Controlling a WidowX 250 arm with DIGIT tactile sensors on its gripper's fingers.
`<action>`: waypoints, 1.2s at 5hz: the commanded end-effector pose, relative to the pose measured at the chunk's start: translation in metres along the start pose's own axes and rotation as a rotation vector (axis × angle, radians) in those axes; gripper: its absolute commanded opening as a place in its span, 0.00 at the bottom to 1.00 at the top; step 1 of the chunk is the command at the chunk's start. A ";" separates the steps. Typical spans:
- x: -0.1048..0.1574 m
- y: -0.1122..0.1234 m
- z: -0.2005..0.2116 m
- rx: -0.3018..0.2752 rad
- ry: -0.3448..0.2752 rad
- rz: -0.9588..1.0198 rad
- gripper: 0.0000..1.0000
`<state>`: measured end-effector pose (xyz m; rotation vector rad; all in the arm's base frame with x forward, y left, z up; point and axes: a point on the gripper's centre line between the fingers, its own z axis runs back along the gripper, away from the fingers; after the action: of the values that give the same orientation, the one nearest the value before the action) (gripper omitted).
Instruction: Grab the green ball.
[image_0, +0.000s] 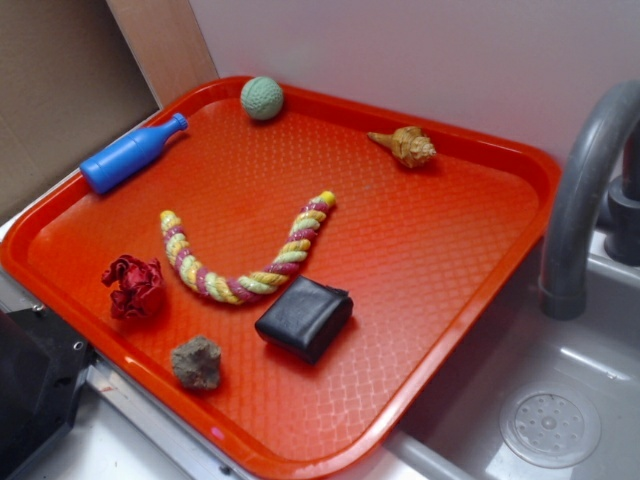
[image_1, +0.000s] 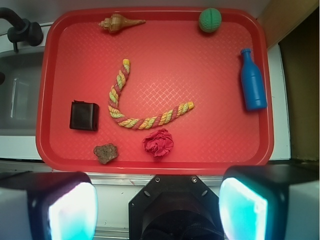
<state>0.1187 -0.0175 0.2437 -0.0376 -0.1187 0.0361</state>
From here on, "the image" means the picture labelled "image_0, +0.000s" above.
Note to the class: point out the grey brown rock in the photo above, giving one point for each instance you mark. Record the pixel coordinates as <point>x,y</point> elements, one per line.
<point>196,364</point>

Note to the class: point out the round sink drain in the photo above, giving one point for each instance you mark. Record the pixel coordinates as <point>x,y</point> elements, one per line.
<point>550,425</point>

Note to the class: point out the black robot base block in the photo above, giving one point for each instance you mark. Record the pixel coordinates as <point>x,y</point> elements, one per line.
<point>44,363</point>

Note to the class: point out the grey toy sink basin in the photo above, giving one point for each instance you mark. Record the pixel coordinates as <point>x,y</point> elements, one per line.
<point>452,430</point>

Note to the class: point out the green textured ball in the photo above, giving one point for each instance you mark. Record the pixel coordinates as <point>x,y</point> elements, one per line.
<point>262,98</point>

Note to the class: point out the blue plastic bottle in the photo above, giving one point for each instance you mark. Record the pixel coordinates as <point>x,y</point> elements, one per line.
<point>123,158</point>

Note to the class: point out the multicolour twisted rope toy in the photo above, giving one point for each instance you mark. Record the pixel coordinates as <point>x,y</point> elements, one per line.
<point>255,285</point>

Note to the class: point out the dark grey faucet handle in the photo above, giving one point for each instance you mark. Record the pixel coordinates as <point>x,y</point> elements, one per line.
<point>622,243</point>

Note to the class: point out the brown cardboard panel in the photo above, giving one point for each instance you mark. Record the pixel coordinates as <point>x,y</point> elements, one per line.
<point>69,86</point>

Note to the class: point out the grey curved faucet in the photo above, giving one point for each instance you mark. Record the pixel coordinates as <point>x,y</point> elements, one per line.
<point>595,160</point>

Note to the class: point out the tan conch seashell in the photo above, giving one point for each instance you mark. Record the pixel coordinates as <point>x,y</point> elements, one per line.
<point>409,145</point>

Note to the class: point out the black folded leather wallet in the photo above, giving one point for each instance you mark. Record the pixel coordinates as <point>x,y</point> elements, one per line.
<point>306,318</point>

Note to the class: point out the crumpled red paper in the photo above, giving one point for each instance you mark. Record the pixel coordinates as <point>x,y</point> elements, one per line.
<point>139,287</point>

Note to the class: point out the red plastic tray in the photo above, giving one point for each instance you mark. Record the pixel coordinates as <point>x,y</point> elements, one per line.
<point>422,252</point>

